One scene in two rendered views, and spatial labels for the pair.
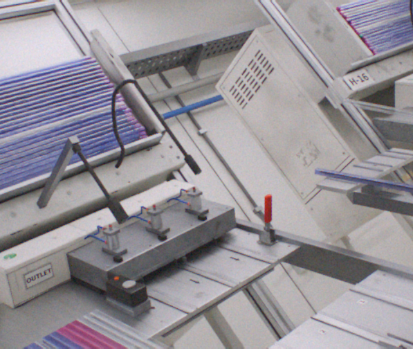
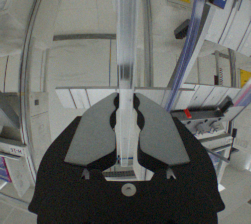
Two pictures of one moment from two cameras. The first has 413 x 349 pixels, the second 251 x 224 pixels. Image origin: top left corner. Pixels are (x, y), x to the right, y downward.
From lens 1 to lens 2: 1.38 m
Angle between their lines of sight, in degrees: 49
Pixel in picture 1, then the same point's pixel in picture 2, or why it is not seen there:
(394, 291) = (221, 24)
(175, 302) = (224, 94)
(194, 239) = (194, 115)
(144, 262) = (213, 114)
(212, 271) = (206, 98)
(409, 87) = not seen: outside the picture
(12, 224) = (210, 143)
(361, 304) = (232, 36)
